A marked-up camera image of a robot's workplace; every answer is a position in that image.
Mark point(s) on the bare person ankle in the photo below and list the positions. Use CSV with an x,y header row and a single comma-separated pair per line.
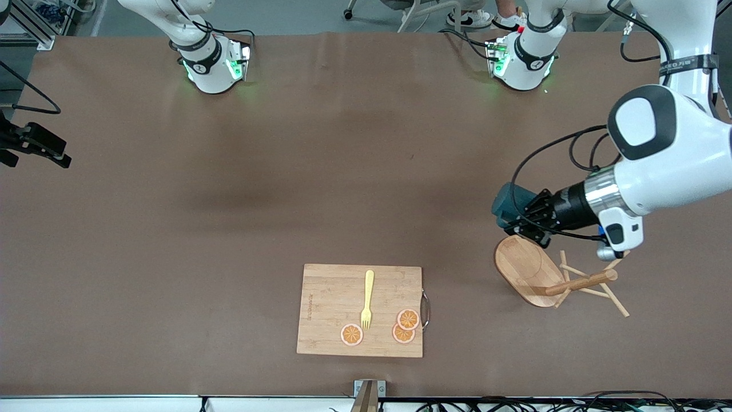
x,y
506,4

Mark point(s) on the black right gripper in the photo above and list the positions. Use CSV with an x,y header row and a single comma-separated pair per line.
x,y
34,141

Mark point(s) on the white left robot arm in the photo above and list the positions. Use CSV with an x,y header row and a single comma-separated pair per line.
x,y
669,143

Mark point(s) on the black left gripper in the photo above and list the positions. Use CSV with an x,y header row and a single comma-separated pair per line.
x,y
563,209

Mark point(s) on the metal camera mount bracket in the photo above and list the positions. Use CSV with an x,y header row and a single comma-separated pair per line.
x,y
382,388

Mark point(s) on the dark teal mug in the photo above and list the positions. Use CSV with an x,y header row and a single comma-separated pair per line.
x,y
506,203

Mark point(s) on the white table edge rail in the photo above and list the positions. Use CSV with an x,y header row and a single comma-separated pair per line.
x,y
114,405

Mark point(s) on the bamboo cutting board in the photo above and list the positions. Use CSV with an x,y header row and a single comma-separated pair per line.
x,y
331,309

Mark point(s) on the wooden mug tree rack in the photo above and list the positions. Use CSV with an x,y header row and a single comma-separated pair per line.
x,y
523,266

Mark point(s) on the yellow plastic fork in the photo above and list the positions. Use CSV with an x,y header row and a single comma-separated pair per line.
x,y
369,286

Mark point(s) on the aluminium frame post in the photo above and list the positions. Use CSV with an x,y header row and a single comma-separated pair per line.
x,y
34,31

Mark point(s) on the office chair base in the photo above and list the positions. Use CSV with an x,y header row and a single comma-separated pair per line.
x,y
347,14

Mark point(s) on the orange slice toy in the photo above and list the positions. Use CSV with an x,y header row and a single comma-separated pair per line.
x,y
351,335
408,319
400,337

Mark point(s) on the white black sneaker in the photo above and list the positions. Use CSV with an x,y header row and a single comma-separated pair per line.
x,y
506,23
472,20

